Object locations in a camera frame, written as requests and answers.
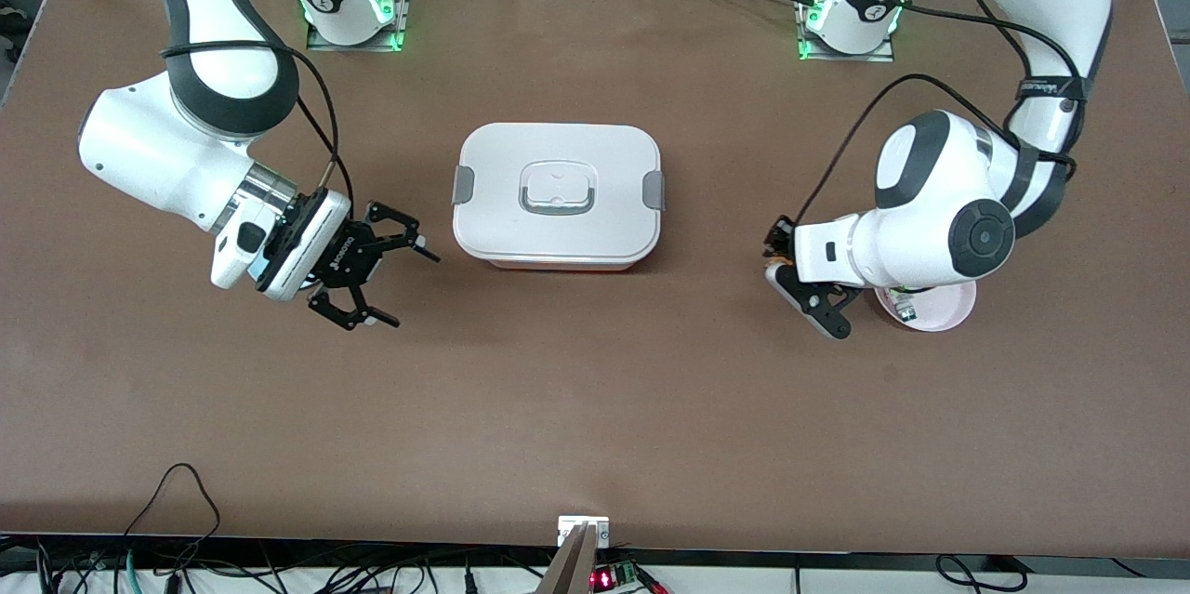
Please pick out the grey camera mount beam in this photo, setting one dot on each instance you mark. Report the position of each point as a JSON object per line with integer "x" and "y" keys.
{"x": 569, "y": 566}

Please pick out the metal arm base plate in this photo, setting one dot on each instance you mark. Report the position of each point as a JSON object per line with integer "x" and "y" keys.
{"x": 846, "y": 58}
{"x": 353, "y": 46}

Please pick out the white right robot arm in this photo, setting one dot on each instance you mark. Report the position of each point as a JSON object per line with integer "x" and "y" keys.
{"x": 158, "y": 148}

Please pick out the white lidded lunch box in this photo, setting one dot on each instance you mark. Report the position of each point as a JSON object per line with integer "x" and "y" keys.
{"x": 558, "y": 231}

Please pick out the small white bracket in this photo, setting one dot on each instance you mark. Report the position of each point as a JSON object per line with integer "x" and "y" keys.
{"x": 583, "y": 526}

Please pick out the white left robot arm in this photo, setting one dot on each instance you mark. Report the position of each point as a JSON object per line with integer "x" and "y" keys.
{"x": 930, "y": 241}

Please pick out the green and clear switch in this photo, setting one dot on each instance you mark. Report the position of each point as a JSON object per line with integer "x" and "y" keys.
{"x": 904, "y": 306}

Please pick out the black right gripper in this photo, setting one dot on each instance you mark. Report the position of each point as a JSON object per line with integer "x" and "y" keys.
{"x": 346, "y": 257}

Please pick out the circuit board with red display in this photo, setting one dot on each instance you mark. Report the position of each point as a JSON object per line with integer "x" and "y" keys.
{"x": 614, "y": 575}

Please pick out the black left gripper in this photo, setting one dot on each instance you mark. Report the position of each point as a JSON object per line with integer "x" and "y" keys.
{"x": 777, "y": 239}

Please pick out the pink plate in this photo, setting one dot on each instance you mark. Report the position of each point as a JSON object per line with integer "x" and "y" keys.
{"x": 948, "y": 310}

